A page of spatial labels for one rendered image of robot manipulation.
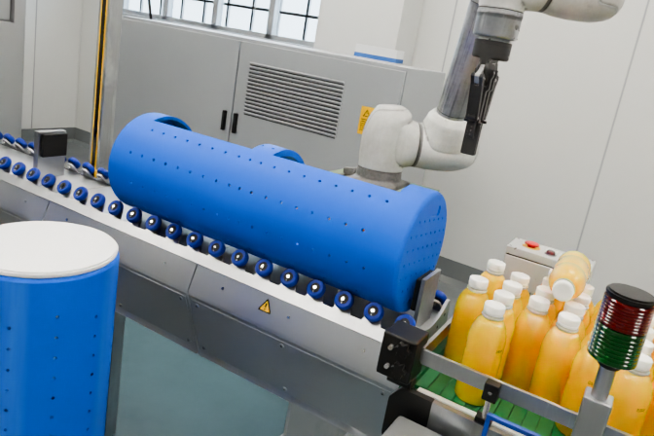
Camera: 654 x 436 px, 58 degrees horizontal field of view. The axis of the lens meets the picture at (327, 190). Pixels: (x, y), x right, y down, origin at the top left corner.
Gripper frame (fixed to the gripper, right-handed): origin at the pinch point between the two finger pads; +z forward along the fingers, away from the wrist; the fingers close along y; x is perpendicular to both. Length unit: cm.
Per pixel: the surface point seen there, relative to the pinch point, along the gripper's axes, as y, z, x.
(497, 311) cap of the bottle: -18.3, 27.6, -17.1
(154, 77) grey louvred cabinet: 159, 27, 258
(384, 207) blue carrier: -11.0, 17.1, 11.7
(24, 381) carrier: -63, 55, 54
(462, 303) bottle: -8.9, 32.2, -8.4
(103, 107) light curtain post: 29, 24, 148
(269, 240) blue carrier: -15, 32, 37
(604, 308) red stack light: -39, 13, -34
